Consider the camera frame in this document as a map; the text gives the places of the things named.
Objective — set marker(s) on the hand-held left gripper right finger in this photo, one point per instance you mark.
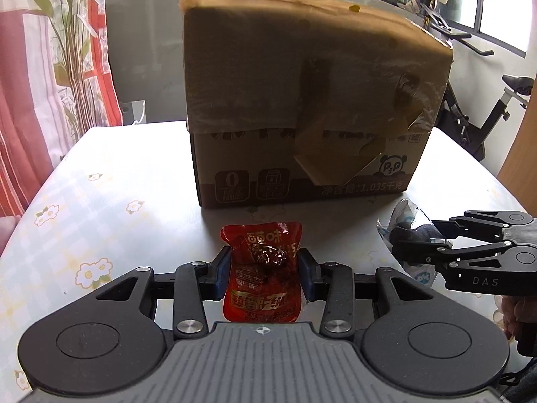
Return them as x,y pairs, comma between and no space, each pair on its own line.
309,277

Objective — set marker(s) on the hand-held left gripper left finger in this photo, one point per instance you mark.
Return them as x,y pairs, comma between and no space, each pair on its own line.
219,277

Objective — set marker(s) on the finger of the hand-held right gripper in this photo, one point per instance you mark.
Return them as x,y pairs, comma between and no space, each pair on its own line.
440,254
470,223

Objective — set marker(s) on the red snack packet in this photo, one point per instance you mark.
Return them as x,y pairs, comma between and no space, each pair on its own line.
262,268

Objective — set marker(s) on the clear white snack packet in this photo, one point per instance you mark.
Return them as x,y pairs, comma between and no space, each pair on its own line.
402,222

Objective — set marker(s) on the brown cardboard box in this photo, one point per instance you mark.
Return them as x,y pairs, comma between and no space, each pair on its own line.
235,176

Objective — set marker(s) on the person's right hand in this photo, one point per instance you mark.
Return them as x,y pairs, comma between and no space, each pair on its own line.
509,315

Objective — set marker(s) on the black exercise bike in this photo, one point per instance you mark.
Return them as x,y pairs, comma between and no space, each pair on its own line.
461,126

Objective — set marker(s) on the white rag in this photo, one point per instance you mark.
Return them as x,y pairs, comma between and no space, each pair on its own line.
411,6

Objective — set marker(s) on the red printed curtain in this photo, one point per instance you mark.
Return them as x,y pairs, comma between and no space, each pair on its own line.
42,71

